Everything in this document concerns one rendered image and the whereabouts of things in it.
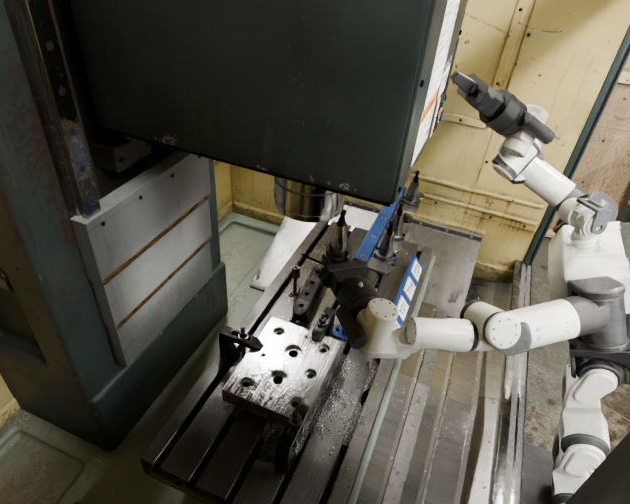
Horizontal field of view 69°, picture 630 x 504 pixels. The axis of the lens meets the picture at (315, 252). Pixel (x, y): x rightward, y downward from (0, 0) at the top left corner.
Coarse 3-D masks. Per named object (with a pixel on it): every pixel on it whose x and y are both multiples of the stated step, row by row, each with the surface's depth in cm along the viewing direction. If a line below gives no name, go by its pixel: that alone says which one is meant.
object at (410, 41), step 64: (128, 0) 78; (192, 0) 74; (256, 0) 70; (320, 0) 67; (384, 0) 63; (128, 64) 86; (192, 64) 81; (256, 64) 76; (320, 64) 72; (384, 64) 68; (128, 128) 95; (192, 128) 88; (256, 128) 83; (320, 128) 78; (384, 128) 74; (384, 192) 80
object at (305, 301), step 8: (312, 272) 162; (312, 280) 158; (304, 288) 155; (312, 288) 155; (320, 288) 164; (304, 296) 152; (312, 296) 152; (296, 304) 149; (304, 304) 149; (296, 312) 146; (304, 312) 146; (296, 320) 152; (304, 320) 151
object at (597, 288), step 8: (576, 280) 110; (584, 280) 109; (592, 280) 108; (600, 280) 107; (608, 280) 106; (616, 280) 105; (568, 288) 111; (576, 288) 106; (584, 288) 104; (592, 288) 103; (600, 288) 102; (608, 288) 101; (616, 288) 100; (624, 288) 101; (568, 296) 111; (584, 296) 103; (592, 296) 102; (600, 296) 101; (608, 296) 100; (616, 296) 100; (584, 344) 106; (624, 344) 102; (600, 352) 103; (608, 352) 102
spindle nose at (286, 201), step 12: (276, 180) 96; (288, 180) 92; (276, 192) 97; (288, 192) 94; (300, 192) 93; (312, 192) 92; (324, 192) 93; (276, 204) 100; (288, 204) 96; (300, 204) 94; (312, 204) 94; (324, 204) 95; (336, 204) 97; (288, 216) 98; (300, 216) 96; (312, 216) 96; (324, 216) 97; (336, 216) 99
